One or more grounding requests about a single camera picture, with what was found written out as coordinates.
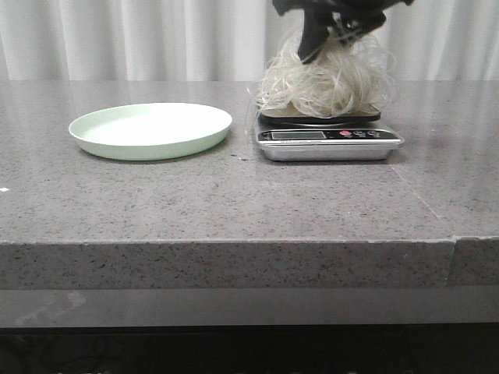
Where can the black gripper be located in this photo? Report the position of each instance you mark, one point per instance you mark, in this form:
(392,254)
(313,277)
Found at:
(352,20)

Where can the white vermicelli noodle bundle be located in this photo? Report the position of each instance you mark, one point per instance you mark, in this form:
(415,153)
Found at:
(345,77)

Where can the silver black kitchen scale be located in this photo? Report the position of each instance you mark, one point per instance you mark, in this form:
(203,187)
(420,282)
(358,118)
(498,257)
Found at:
(288,135)

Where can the pale green round plate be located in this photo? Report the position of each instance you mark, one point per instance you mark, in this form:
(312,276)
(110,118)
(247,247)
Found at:
(150,132)

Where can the white pleated curtain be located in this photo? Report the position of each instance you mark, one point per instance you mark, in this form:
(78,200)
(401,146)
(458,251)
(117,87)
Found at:
(225,40)

